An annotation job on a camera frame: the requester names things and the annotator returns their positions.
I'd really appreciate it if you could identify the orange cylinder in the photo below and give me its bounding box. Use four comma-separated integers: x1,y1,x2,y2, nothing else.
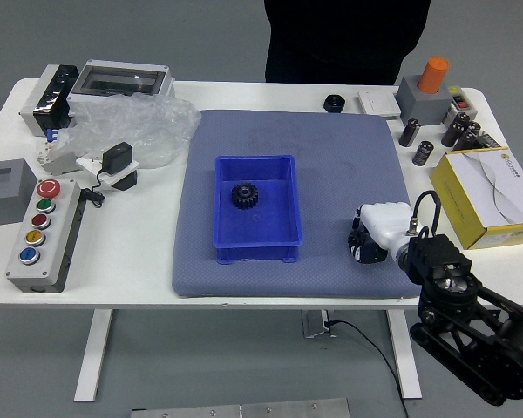
417,56,451,95

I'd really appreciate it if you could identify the grey block holder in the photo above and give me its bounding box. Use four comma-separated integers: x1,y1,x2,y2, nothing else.
395,75,454,125

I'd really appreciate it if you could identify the small black gear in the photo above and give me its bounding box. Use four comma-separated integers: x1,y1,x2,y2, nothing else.
348,230,371,254

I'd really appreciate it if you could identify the grey hollow square block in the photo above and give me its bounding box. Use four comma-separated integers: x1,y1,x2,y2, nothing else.
0,158,38,227

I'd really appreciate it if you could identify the white wall switch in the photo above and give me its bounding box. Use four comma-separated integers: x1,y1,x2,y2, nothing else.
357,89,402,119

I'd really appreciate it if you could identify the grey box with black panel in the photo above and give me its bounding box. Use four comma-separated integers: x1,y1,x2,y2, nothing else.
18,64,80,138

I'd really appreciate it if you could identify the white red-button switch box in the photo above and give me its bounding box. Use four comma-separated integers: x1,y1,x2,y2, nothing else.
445,84,479,119

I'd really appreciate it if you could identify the grey metal plate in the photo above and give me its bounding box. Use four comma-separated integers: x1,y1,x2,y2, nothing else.
130,397,350,418

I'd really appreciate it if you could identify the blue-grey padded mat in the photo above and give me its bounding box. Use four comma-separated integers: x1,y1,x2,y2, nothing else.
171,108,428,300

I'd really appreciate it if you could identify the grey push-button control box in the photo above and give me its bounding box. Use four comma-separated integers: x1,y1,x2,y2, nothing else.
4,177,87,295

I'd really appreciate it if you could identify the black hex nut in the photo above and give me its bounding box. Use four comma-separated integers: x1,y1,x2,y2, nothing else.
323,92,346,114

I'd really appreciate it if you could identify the grey under-table power box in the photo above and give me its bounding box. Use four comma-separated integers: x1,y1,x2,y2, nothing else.
301,309,337,340

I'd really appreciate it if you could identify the grey clear-lid distribution box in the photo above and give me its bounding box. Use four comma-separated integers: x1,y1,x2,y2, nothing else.
65,59,176,105

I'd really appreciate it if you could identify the person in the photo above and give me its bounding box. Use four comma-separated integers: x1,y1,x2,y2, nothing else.
263,0,431,86

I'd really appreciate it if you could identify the black adapter cord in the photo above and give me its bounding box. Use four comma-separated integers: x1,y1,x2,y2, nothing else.
78,167,108,209

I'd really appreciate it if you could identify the yellow and white carton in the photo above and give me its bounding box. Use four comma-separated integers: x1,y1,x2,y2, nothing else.
430,147,523,251

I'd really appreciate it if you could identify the black floor cable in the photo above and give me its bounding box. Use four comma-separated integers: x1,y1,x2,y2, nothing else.
326,320,409,418

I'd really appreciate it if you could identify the blue plastic box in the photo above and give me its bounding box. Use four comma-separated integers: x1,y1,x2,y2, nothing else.
213,154,306,266

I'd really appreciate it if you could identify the white circuit breaker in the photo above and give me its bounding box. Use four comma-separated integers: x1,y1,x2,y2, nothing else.
35,128,82,176

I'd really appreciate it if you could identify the clear plastic bag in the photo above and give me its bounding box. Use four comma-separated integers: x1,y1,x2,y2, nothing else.
47,93,201,171

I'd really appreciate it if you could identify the black power adapter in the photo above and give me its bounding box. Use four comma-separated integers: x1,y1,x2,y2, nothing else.
101,142,134,172

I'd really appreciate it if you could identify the white socket plate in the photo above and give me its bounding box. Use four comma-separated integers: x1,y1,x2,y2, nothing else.
75,155,141,192

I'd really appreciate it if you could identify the white table leg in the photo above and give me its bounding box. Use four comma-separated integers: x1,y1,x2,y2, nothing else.
385,309,423,400
72,309,114,402

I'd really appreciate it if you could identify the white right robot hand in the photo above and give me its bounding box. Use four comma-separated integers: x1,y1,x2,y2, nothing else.
347,201,418,265

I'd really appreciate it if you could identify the big black gear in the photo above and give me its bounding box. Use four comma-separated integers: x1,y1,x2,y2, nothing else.
230,182,262,213

